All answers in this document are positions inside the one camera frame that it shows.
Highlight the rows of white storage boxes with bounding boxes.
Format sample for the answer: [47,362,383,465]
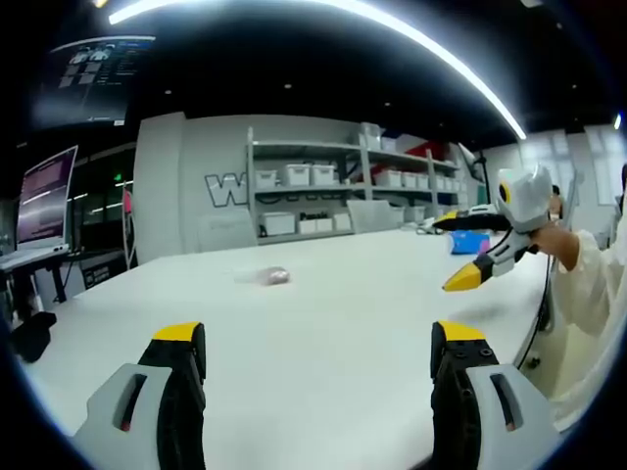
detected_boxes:
[254,163,467,236]

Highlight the person's right hand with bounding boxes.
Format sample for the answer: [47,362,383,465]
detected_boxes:
[530,223,580,273]

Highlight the person's white coat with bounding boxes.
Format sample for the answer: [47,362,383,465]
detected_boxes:
[547,273,627,433]

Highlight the clear resealable bag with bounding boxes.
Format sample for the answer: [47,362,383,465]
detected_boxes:
[233,264,293,287]

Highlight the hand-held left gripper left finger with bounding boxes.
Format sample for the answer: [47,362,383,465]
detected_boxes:
[72,321,208,470]

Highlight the dark hanging display screen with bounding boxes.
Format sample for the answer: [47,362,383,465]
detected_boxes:
[30,34,158,130]

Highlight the dark side desk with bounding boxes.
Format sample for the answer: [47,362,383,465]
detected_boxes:
[0,243,124,307]

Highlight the long ceiling light strip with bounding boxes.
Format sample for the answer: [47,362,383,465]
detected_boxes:
[107,0,529,141]

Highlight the black cable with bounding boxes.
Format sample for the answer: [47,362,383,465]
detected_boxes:
[512,254,555,369]

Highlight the blue packet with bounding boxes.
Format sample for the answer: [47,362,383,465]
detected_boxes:
[450,231,492,257]

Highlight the white chair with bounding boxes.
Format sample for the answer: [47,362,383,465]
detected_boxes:
[346,199,399,236]

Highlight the computer monitor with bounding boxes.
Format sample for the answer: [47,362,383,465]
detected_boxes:
[16,144,79,252]

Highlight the black cloth object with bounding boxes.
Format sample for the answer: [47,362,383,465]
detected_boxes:
[9,310,58,364]

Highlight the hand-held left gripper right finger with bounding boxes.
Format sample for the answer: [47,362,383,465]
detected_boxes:
[430,320,562,470]

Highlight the grey metal shelf unit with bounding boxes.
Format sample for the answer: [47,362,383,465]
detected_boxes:
[245,124,472,247]

